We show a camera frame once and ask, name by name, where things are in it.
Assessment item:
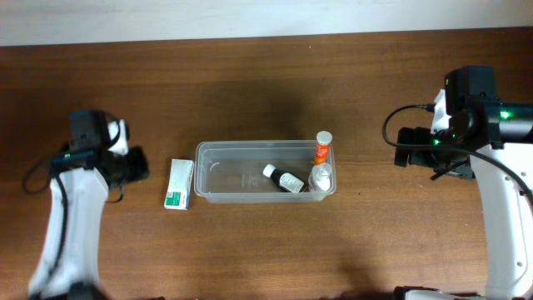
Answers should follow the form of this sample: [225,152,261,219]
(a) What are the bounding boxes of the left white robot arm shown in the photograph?
[28,146,149,299]

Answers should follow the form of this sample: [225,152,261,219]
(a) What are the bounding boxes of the orange glue stick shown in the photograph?
[314,131,332,165]

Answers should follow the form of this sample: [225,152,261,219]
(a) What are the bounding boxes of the clear plastic container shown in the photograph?
[194,140,336,204]

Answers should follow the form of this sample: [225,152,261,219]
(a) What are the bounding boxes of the white tube bottle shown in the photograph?
[308,162,332,193]

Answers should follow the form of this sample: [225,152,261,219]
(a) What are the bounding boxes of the white green medicine box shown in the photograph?
[164,159,194,210]

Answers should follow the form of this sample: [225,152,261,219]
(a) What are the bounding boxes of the small black white-capped bottle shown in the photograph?
[262,164,306,193]

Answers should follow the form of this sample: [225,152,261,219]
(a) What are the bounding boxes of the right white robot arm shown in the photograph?
[392,101,532,299]

